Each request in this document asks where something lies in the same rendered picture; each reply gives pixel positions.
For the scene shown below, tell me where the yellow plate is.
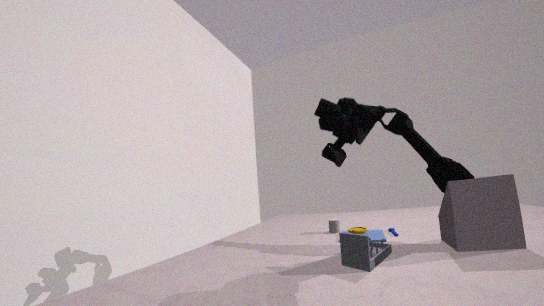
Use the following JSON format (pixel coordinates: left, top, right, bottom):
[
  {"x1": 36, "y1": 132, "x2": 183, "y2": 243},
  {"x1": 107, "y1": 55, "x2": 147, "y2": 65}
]
[{"x1": 348, "y1": 227, "x2": 368, "y2": 234}]

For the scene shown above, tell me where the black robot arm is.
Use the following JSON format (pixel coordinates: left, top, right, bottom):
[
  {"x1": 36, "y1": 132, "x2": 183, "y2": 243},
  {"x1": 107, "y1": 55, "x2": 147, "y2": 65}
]
[{"x1": 314, "y1": 97, "x2": 475, "y2": 193}]

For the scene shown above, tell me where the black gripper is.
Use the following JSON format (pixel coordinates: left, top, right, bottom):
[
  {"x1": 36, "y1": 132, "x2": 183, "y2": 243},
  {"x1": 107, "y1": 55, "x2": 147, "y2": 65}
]
[{"x1": 321, "y1": 104, "x2": 378, "y2": 167}]

